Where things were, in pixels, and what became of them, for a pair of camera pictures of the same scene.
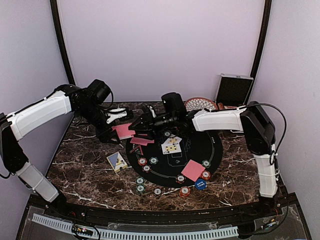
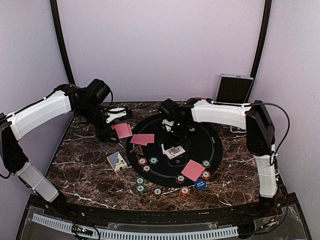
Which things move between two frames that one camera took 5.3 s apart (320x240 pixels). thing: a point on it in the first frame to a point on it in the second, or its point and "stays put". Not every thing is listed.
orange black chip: (180, 179) stays put
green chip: (153, 160) stays put
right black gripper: (151, 127) to (169, 142)
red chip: (142, 161) stays put
